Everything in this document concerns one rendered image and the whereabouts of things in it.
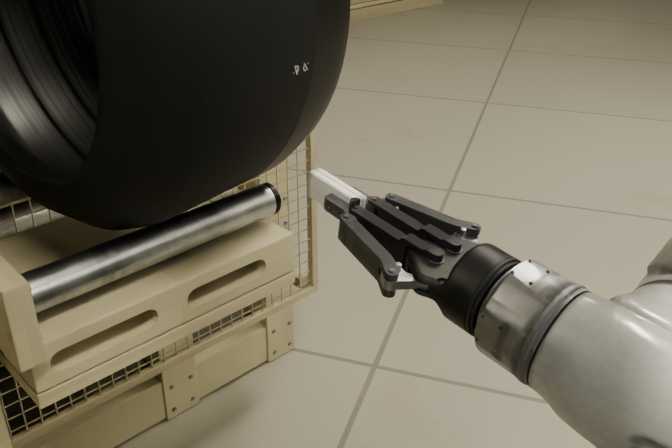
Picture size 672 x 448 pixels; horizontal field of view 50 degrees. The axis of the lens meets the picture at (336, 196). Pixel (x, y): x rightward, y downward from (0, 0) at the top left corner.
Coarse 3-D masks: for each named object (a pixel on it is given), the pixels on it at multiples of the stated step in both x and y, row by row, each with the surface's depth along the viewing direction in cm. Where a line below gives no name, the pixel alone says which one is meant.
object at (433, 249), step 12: (360, 216) 68; (372, 216) 68; (372, 228) 67; (384, 228) 66; (384, 240) 66; (396, 240) 65; (408, 240) 64; (420, 240) 64; (396, 252) 65; (420, 252) 63; (432, 252) 62
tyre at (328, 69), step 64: (0, 0) 104; (64, 0) 111; (128, 0) 61; (192, 0) 62; (256, 0) 67; (320, 0) 74; (0, 64) 103; (64, 64) 109; (128, 64) 64; (192, 64) 65; (256, 64) 70; (320, 64) 78; (0, 128) 92; (64, 128) 105; (128, 128) 69; (192, 128) 68; (256, 128) 76; (64, 192) 82; (128, 192) 75; (192, 192) 77
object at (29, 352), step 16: (0, 256) 74; (0, 272) 71; (16, 272) 71; (0, 288) 69; (16, 288) 69; (0, 304) 70; (16, 304) 70; (32, 304) 71; (0, 320) 72; (16, 320) 70; (32, 320) 71; (0, 336) 74; (16, 336) 71; (32, 336) 72; (16, 352) 71; (32, 352) 72
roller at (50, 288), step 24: (240, 192) 94; (264, 192) 94; (192, 216) 88; (216, 216) 89; (240, 216) 91; (264, 216) 95; (120, 240) 82; (144, 240) 83; (168, 240) 85; (192, 240) 87; (48, 264) 78; (72, 264) 78; (96, 264) 79; (120, 264) 81; (144, 264) 83; (48, 288) 76; (72, 288) 78
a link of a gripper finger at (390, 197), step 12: (396, 204) 70; (408, 204) 70; (420, 204) 70; (420, 216) 69; (432, 216) 69; (444, 216) 69; (444, 228) 68; (456, 228) 68; (468, 228) 67; (480, 228) 68
